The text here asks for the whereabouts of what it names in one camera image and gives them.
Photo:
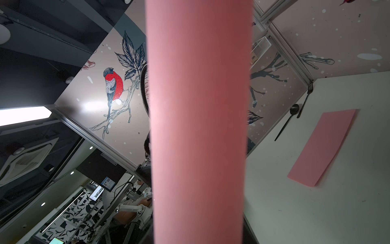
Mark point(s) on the black ladle spoon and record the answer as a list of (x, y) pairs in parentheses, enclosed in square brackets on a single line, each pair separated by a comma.
[(294, 110)]

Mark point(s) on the black fork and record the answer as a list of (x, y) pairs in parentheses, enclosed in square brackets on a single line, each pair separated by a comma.
[(309, 91)]

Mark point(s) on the clear acrylic wall shelf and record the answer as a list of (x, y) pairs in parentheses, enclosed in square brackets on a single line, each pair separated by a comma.
[(259, 48)]

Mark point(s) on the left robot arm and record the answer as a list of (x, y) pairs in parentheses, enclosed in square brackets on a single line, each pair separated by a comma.
[(145, 168)]

